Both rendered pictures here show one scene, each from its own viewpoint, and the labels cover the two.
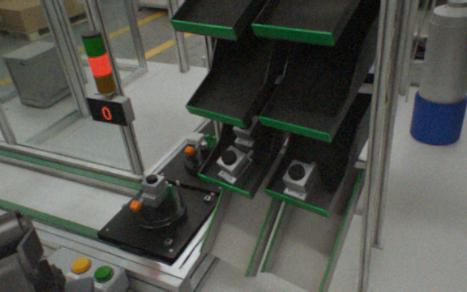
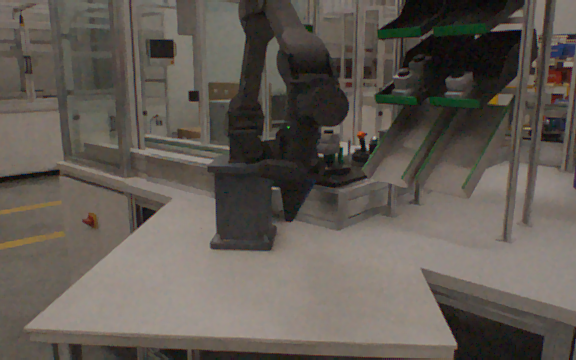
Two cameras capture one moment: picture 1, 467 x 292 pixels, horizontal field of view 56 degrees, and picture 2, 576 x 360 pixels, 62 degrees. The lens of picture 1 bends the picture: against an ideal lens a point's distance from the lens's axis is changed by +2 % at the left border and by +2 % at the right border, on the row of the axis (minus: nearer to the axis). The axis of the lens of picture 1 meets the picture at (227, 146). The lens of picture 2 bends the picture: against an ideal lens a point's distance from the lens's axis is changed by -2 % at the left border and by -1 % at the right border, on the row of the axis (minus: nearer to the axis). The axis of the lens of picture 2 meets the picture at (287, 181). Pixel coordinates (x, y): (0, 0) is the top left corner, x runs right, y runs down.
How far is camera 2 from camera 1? 0.73 m
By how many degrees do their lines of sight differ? 22
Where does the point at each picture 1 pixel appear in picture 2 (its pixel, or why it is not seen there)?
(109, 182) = not seen: hidden behind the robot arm
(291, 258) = (443, 175)
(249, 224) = (409, 154)
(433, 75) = not seen: outside the picture
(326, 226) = (477, 149)
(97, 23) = (312, 19)
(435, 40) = not seen: outside the picture
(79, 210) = not seen: hidden behind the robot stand
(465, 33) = not seen: outside the picture
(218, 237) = (379, 167)
